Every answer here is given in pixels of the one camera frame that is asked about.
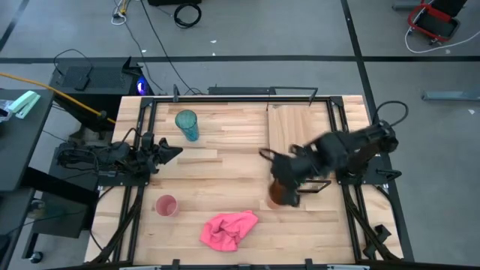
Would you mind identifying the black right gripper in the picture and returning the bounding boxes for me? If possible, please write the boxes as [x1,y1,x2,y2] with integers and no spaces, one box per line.
[268,143,320,208]

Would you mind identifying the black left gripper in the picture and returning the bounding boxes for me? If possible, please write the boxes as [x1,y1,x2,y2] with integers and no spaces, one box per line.
[139,131,185,175]

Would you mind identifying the orange plastic cup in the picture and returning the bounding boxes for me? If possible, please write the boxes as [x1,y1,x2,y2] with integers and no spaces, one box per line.
[266,178,298,210]

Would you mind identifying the tall teal faceted plastic cup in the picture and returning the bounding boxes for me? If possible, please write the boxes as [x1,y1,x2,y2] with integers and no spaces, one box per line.
[174,109,200,143]

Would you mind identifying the pink plastic cup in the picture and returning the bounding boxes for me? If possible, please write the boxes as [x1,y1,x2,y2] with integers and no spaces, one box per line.
[154,193,180,218]

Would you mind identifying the pink microfibre cloth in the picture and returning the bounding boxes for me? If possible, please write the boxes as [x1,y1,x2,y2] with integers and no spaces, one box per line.
[199,209,260,253]

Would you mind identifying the black computer tower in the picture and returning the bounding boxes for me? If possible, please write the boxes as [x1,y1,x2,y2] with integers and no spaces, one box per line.
[49,55,152,132]

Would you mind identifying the black desk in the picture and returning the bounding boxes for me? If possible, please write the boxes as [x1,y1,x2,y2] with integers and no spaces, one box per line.
[0,88,56,193]

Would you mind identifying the mint green stapler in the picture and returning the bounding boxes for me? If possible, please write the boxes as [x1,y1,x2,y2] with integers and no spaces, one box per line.
[7,89,42,120]

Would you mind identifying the grey metal bar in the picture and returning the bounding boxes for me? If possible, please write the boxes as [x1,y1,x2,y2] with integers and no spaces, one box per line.
[421,88,480,102]

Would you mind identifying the red and black cart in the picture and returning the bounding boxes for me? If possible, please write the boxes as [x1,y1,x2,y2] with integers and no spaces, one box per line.
[406,1,462,44]

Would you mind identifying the black aluminium rig frame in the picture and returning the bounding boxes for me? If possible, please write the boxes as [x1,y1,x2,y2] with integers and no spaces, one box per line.
[88,94,407,270]

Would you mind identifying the long black floor cable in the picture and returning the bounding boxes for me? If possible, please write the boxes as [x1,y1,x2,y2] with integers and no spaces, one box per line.
[139,0,203,96]

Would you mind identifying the yellow cable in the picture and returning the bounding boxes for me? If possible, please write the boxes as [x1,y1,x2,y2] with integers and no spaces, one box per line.
[0,71,117,125]

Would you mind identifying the coiled black cable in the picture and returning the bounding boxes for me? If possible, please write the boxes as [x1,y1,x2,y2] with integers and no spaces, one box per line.
[172,2,203,30]

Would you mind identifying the black right arm cable loop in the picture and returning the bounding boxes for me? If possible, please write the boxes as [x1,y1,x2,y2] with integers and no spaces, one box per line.
[371,100,410,129]

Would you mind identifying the white cable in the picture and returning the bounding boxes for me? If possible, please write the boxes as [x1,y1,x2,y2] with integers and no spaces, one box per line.
[403,26,480,55]

